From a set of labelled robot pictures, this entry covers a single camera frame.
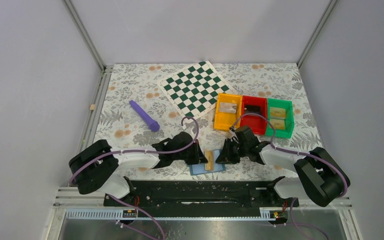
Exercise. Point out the aluminium frame post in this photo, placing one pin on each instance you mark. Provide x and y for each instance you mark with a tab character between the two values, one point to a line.
318	29
72	11

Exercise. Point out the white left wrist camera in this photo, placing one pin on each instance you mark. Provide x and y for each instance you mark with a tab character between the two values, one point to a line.
188	124

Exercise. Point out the right aluminium frame post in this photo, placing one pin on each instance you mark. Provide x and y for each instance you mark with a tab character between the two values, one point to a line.
318	29

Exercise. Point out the purple cylindrical handle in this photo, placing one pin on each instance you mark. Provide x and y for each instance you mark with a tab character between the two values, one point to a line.
152	124

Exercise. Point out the blue leather card holder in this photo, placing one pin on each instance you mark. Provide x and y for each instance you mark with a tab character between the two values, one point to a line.
199	169

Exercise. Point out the floral patterned table mat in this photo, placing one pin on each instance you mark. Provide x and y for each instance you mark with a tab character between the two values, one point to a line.
123	128

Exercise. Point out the yellow plastic bin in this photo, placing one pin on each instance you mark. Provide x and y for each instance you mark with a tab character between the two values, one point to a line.
223	121

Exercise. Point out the gold card in green bin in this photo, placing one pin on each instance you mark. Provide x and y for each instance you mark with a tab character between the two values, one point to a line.
277	113

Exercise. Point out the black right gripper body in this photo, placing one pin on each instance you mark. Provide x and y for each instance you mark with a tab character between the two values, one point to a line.
230	150

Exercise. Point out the green white chessboard mat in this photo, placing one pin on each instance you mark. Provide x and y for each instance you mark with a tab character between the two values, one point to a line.
194	90

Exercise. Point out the white slotted cable duct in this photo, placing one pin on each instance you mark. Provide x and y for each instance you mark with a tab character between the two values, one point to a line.
129	214

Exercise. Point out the black card in red bin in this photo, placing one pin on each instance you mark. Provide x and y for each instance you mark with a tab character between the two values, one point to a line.
255	109

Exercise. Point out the silver card in yellow bin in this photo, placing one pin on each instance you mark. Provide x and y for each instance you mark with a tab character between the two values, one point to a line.
228	107

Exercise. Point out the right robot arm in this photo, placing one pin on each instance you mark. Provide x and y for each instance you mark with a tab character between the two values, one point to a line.
319	178

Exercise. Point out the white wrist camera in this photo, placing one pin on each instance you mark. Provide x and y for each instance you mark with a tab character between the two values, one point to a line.
234	128
188	124

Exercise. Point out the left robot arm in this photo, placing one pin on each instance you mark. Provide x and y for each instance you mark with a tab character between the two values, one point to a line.
96	168

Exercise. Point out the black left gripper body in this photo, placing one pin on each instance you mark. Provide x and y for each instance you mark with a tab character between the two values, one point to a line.
195	153

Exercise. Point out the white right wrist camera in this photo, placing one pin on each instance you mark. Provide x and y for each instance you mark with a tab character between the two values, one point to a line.
234	128

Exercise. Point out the green plastic bin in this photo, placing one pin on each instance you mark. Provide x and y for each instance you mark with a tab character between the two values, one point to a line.
290	122

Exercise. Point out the left aluminium frame post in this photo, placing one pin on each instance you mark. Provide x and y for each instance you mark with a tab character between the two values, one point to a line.
72	11

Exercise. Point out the red plastic bin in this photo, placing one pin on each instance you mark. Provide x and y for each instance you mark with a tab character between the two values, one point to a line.
256	123

